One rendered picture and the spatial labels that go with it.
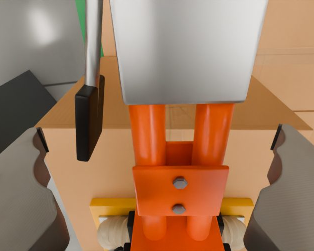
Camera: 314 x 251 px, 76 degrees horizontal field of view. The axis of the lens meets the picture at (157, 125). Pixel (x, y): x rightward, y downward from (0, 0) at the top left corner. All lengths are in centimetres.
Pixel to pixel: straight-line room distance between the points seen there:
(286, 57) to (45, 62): 120
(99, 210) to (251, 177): 27
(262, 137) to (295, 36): 47
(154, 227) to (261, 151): 21
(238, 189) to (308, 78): 53
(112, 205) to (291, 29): 65
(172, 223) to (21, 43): 133
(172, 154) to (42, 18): 124
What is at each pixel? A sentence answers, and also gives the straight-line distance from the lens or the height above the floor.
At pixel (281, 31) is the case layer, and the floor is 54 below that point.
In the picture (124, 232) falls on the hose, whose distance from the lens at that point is 33.
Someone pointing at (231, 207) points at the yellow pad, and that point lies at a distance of 40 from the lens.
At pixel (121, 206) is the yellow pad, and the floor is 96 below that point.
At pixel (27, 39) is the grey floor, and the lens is 141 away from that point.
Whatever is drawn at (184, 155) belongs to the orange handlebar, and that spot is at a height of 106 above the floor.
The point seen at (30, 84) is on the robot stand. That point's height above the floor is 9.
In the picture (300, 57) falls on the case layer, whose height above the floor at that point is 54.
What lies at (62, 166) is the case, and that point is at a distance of 37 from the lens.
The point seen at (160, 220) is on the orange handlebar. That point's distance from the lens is 18.
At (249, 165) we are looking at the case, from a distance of 35.
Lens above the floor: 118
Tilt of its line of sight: 57 degrees down
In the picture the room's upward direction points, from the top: 178 degrees counter-clockwise
